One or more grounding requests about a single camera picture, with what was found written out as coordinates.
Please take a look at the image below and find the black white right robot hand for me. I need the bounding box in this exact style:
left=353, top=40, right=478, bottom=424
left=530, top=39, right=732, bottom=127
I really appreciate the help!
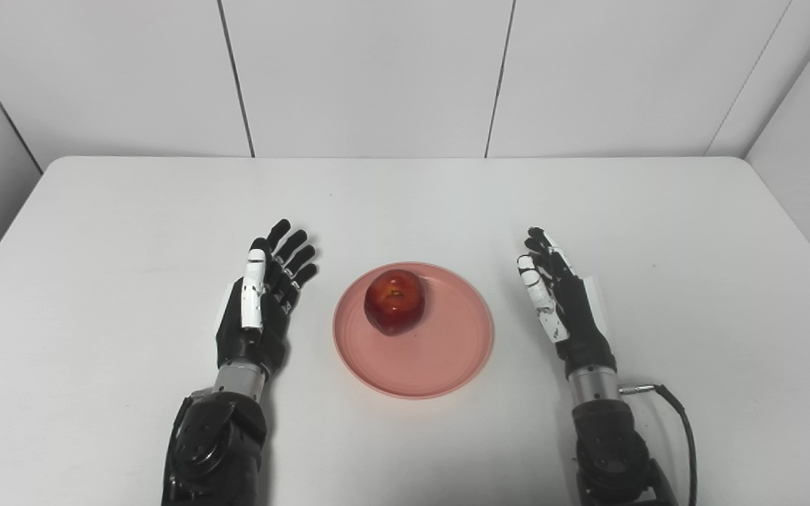
left=516, top=226, right=617, bottom=380

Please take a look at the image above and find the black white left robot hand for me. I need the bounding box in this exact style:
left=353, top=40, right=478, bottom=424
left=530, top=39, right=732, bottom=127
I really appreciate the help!
left=215, top=219, right=319, bottom=380

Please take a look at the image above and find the red apple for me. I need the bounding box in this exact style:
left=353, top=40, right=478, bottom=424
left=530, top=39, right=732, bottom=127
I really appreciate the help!
left=364, top=268, right=426, bottom=336

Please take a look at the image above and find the pink round plate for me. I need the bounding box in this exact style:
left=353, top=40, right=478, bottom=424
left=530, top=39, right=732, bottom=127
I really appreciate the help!
left=333, top=261, right=495, bottom=401

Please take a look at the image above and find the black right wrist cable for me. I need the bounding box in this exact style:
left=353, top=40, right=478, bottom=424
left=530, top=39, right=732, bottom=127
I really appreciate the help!
left=619, top=383, right=699, bottom=506

